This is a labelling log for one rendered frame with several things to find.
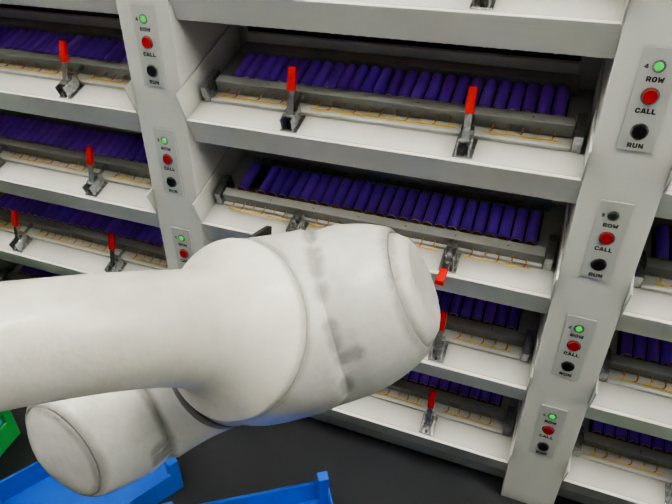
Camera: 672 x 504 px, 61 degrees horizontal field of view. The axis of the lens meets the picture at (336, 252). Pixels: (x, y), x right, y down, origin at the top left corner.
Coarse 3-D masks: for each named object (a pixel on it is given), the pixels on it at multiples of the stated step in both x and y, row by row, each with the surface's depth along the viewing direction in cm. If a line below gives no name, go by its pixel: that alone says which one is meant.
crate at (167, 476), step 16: (32, 464) 111; (176, 464) 109; (0, 480) 108; (16, 480) 110; (32, 480) 112; (48, 480) 114; (144, 480) 114; (160, 480) 108; (176, 480) 111; (0, 496) 109; (16, 496) 111; (32, 496) 111; (48, 496) 111; (64, 496) 111; (80, 496) 111; (112, 496) 111; (128, 496) 111; (144, 496) 106; (160, 496) 109
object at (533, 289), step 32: (224, 160) 106; (256, 192) 106; (224, 224) 102; (256, 224) 101; (320, 224) 100; (544, 224) 93; (544, 256) 90; (448, 288) 92; (480, 288) 89; (512, 288) 87; (544, 288) 86
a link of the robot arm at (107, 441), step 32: (32, 416) 37; (64, 416) 35; (96, 416) 35; (128, 416) 36; (160, 416) 38; (192, 416) 37; (32, 448) 38; (64, 448) 36; (96, 448) 35; (128, 448) 36; (160, 448) 38; (64, 480) 37; (96, 480) 36; (128, 480) 38
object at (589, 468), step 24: (600, 432) 106; (624, 432) 105; (576, 456) 105; (600, 456) 105; (624, 456) 104; (648, 456) 101; (576, 480) 103; (600, 480) 102; (624, 480) 102; (648, 480) 101
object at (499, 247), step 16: (224, 192) 104; (240, 192) 103; (272, 208) 102; (288, 208) 100; (304, 208) 99; (320, 208) 99; (336, 208) 98; (384, 224) 95; (400, 224) 94; (416, 224) 94; (432, 240) 93; (448, 240) 92; (464, 240) 90; (480, 240) 90; (496, 240) 90; (464, 256) 90; (512, 256) 89; (528, 256) 88
